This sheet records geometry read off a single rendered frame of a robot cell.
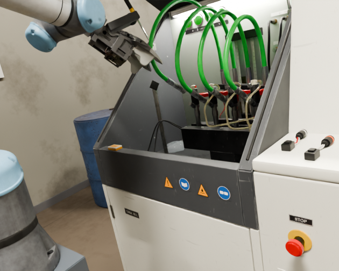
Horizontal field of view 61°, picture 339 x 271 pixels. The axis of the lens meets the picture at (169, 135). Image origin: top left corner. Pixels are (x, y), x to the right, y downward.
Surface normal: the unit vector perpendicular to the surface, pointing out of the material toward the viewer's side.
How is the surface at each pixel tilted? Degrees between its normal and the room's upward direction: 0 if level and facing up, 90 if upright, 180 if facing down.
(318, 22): 76
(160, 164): 90
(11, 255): 72
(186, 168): 90
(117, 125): 90
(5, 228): 90
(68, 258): 0
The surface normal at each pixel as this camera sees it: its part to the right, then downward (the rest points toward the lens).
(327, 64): -0.69, 0.07
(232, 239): -0.67, 0.30
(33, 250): 0.81, -0.34
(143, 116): 0.72, 0.05
